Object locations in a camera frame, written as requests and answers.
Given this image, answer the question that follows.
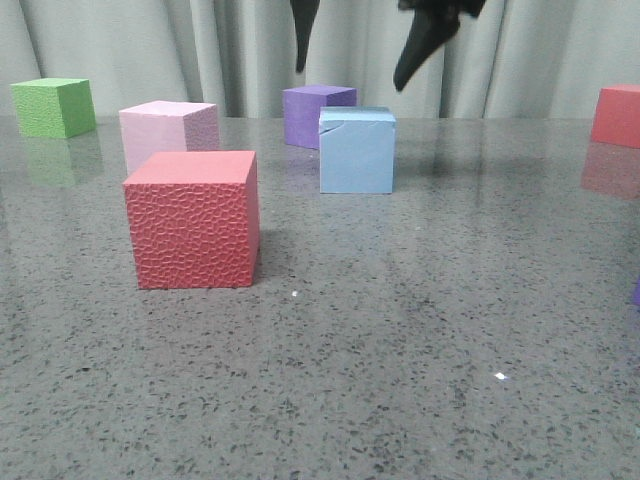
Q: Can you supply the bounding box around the grey-green curtain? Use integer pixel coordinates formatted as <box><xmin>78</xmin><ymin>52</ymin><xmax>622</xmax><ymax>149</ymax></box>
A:
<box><xmin>1</xmin><ymin>1</ymin><xmax>639</xmax><ymax>119</ymax></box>

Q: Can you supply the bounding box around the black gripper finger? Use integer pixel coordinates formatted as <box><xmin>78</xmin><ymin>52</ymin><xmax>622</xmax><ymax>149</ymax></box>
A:
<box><xmin>393</xmin><ymin>0</ymin><xmax>485</xmax><ymax>92</ymax></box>
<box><xmin>290</xmin><ymin>0</ymin><xmax>320</xmax><ymax>73</ymax></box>

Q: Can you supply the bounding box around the smooth red foam cube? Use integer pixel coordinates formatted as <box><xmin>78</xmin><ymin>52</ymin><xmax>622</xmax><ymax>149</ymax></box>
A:
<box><xmin>590</xmin><ymin>84</ymin><xmax>640</xmax><ymax>148</ymax></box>

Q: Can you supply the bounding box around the green foam cube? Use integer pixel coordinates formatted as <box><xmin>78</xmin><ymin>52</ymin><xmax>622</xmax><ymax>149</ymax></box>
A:
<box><xmin>10</xmin><ymin>78</ymin><xmax>96</xmax><ymax>138</ymax></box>

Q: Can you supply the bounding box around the textured red foam cube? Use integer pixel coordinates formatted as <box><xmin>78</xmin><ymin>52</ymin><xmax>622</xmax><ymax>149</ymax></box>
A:
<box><xmin>123</xmin><ymin>150</ymin><xmax>260</xmax><ymax>289</ymax></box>

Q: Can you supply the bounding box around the pink foam cube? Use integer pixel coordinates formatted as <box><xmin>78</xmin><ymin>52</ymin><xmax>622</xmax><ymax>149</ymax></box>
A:
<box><xmin>119</xmin><ymin>100</ymin><xmax>220</xmax><ymax>174</ymax></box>

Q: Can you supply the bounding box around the light purple foam cube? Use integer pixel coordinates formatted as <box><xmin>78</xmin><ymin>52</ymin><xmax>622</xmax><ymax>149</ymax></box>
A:
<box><xmin>631</xmin><ymin>277</ymin><xmax>640</xmax><ymax>306</ymax></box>

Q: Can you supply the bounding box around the dark purple foam cube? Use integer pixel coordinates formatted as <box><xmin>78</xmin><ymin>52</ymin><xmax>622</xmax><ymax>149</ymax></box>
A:
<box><xmin>282</xmin><ymin>85</ymin><xmax>358</xmax><ymax>149</ymax></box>

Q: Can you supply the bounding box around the cracked light blue foam cube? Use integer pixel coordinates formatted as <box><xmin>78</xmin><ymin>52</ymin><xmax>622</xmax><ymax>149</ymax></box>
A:
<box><xmin>319</xmin><ymin>106</ymin><xmax>396</xmax><ymax>194</ymax></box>

